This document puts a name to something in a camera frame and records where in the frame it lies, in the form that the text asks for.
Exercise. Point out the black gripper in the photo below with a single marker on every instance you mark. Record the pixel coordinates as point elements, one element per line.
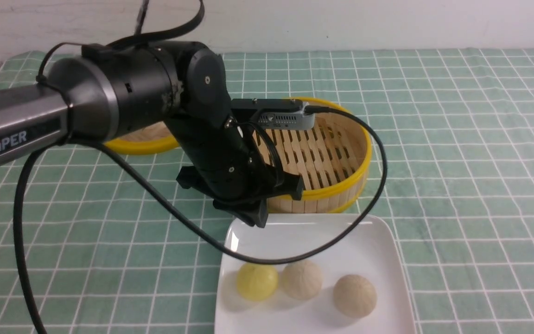
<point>234,162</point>

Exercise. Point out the yellow steamed bun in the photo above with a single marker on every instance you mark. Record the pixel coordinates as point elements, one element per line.
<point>255,282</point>

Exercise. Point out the white steamed bun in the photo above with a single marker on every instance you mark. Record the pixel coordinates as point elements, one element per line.
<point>354,296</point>
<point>301,280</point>

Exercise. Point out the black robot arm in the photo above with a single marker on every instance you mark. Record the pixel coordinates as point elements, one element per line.
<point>103,94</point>

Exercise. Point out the white square plate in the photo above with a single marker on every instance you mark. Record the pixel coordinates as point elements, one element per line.
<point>369,250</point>

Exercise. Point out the yellow bamboo steamer basket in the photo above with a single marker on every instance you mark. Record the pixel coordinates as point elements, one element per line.
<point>332,158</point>

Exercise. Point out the yellow bamboo steamer lid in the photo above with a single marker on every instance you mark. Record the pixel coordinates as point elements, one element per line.
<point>153,139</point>

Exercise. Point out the green checked tablecloth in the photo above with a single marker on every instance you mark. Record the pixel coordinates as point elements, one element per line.
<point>458,129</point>

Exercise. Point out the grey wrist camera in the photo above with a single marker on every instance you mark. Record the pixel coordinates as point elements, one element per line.
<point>287,114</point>

